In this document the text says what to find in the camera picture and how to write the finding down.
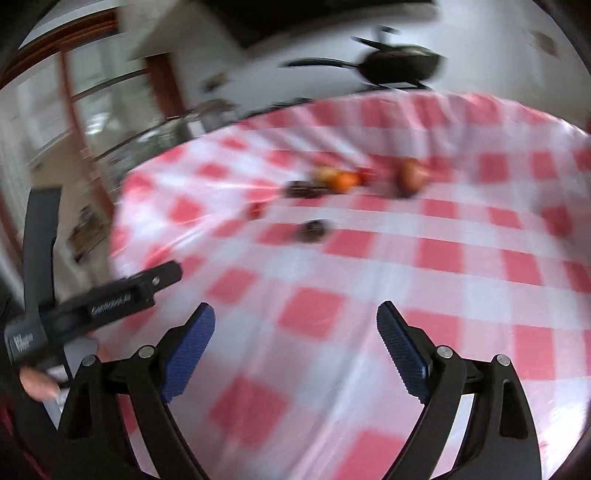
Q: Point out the round red tomato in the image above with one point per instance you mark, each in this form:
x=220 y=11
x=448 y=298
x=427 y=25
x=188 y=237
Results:
x=368 y=175

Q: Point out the brown red pear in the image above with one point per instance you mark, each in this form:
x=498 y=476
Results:
x=410 y=177

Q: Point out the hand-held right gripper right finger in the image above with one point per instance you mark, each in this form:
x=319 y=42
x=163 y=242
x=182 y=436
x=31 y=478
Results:
x=401 y=355

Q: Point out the wooden door frame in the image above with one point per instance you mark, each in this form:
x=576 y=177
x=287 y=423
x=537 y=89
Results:
x=71 y=92

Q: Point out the dark brown water chestnut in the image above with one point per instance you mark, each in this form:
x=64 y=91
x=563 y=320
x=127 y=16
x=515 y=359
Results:
x=302 y=189
x=314 y=230

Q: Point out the silver rice cooker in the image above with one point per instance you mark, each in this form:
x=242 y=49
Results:
x=212 y=113

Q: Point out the red white checked tablecloth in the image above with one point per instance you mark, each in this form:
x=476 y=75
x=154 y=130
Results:
x=351 y=277

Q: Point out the black frying pan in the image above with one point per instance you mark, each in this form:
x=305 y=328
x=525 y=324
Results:
x=397 y=64

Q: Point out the orange mandarin with stem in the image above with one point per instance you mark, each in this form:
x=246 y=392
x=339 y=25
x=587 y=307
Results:
x=344 y=182

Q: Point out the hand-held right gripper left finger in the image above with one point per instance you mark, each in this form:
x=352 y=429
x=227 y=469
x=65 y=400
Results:
x=189 y=355

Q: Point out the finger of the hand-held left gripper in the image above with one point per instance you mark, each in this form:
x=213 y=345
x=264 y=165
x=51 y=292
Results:
x=120 y=295
x=41 y=244

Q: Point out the small oval red tomato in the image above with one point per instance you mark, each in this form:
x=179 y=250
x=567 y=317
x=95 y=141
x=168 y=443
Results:
x=255 y=210

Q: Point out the person's left hand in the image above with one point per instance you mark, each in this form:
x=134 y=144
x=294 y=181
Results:
x=39 y=385

